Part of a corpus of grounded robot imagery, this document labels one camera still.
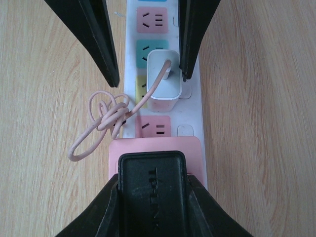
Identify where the pink charging cable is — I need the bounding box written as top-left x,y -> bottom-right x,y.
68,58 -> 172,163

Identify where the white power strip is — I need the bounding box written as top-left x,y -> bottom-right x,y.
122,0 -> 209,191

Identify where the black power adapter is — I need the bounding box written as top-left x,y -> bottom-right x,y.
118,151 -> 191,237

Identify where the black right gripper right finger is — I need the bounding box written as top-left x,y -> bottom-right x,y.
187,174 -> 252,237

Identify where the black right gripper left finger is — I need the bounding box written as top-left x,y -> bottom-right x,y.
57,173 -> 123,237

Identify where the white usb charger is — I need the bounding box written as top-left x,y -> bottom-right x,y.
146,49 -> 182,112

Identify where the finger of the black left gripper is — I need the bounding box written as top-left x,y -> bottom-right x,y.
45,0 -> 119,87
178,0 -> 220,81

